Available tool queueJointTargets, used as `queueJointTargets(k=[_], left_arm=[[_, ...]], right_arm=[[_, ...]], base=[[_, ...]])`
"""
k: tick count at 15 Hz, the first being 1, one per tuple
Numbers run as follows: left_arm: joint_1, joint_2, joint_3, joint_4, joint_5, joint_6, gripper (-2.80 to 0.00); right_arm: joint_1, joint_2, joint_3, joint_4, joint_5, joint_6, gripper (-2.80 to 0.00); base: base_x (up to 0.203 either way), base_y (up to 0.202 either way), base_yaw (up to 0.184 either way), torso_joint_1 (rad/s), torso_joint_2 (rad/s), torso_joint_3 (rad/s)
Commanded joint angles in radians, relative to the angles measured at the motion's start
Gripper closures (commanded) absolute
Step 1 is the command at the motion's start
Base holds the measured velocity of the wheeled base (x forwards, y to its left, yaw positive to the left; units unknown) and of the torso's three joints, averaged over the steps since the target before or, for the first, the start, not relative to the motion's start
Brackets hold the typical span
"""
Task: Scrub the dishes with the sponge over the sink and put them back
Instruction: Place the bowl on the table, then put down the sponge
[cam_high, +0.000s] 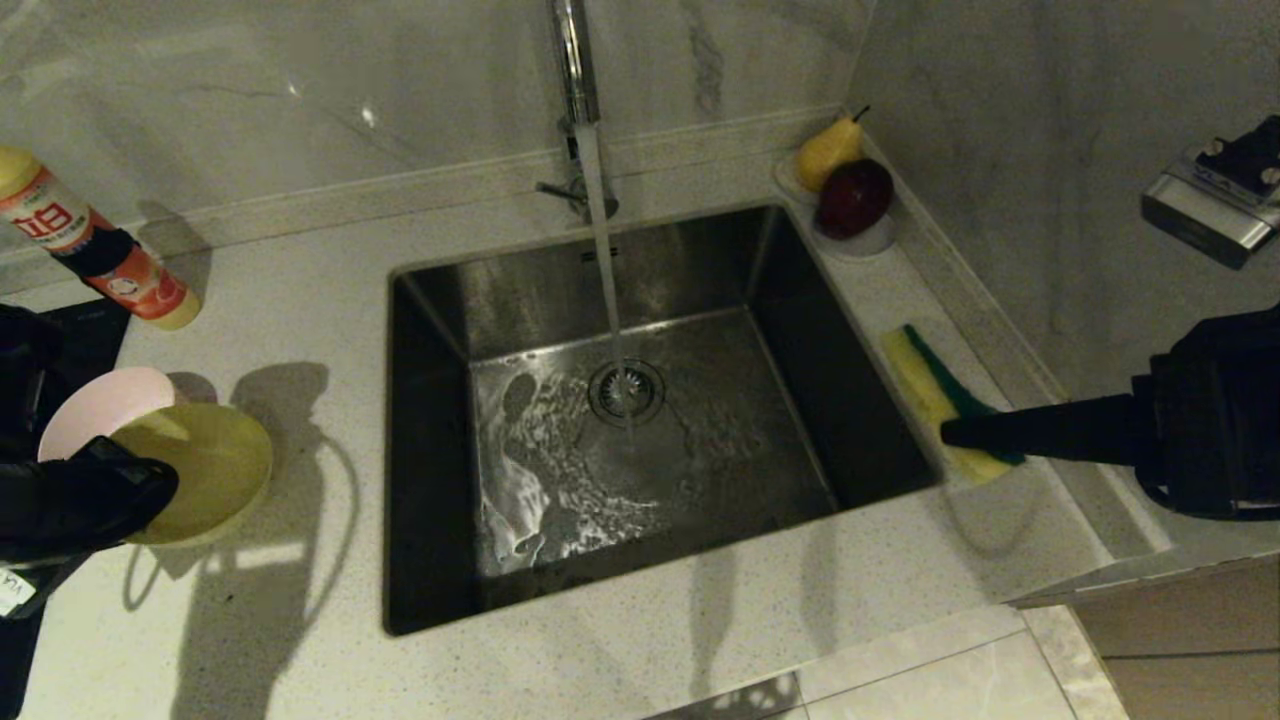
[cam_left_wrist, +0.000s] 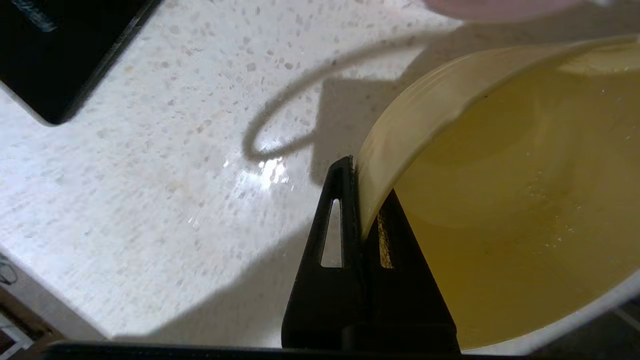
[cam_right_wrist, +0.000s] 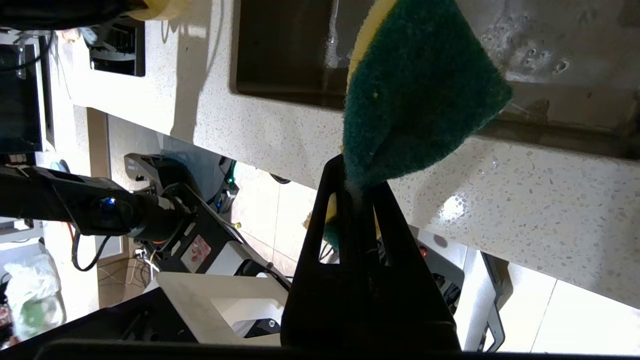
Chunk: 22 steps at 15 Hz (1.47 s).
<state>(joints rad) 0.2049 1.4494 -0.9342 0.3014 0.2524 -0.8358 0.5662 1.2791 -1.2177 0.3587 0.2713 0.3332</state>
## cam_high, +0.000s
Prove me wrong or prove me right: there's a pink plastic bowl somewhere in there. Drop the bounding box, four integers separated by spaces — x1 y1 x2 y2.
38 366 183 463

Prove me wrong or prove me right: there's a yellow plastic bowl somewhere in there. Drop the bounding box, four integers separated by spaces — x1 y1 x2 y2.
110 402 273 547

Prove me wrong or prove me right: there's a green and yellow sponge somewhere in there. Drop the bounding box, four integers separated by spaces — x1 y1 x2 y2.
880 323 1028 486

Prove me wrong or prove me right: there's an orange yellow detergent bottle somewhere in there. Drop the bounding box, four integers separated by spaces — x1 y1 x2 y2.
0 145 202 331

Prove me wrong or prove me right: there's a chrome faucet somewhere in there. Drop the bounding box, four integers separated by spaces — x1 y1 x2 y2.
538 0 621 223

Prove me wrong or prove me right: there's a stainless steel sink basin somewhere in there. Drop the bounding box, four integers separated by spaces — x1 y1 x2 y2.
383 205 943 638

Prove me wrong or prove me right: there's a black glass cooktop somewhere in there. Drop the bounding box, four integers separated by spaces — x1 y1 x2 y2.
0 300 131 720

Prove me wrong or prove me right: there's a light wood cabinet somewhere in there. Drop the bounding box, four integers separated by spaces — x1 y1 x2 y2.
1070 565 1280 720

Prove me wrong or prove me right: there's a small white dish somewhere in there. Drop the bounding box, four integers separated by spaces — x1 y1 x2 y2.
773 153 823 206
810 215 898 262

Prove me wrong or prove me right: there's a dark red apple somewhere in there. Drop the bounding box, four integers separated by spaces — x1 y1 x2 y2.
815 158 895 241

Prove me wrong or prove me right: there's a yellow pear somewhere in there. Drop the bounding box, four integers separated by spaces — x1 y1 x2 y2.
795 105 869 193

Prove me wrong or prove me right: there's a round metal drain strainer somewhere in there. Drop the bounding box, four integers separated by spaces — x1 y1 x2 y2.
588 360 667 429

